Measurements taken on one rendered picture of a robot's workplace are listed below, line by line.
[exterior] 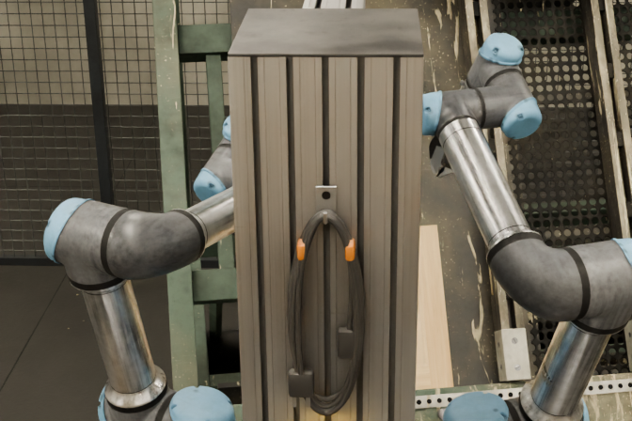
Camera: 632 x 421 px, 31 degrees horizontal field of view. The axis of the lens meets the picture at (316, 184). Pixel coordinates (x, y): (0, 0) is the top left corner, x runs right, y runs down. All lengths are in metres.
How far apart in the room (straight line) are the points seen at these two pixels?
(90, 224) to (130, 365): 0.31
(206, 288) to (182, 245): 1.00
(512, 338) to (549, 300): 1.08
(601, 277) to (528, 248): 0.12
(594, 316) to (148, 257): 0.72
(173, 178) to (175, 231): 0.96
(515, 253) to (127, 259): 0.62
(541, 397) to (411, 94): 0.80
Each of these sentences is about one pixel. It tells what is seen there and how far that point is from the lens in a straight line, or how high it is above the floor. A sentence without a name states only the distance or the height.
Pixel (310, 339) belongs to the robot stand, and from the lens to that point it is 1.59.
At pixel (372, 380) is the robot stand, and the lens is 1.62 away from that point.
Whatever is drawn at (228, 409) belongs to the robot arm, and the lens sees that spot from 2.11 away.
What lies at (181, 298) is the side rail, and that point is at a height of 1.13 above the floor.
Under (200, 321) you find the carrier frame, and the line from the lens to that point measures 3.37.
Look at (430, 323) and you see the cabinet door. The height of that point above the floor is 1.02.
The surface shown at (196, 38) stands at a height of 1.65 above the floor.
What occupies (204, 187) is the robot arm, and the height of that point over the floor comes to 1.58.
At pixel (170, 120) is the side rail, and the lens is 2.86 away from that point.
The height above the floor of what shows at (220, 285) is 1.11.
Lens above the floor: 2.41
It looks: 22 degrees down
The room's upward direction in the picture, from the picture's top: 1 degrees counter-clockwise
